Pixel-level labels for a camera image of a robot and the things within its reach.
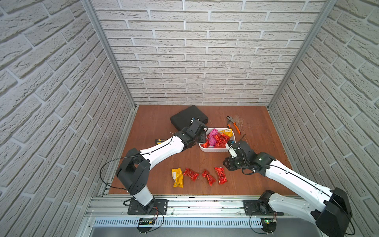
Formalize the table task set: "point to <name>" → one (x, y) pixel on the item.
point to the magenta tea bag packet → (211, 136)
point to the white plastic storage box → (217, 139)
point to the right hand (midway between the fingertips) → (228, 162)
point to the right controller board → (269, 225)
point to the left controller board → (145, 221)
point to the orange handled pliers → (230, 119)
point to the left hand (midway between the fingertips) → (205, 133)
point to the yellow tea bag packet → (177, 177)
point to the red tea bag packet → (193, 175)
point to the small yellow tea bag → (228, 132)
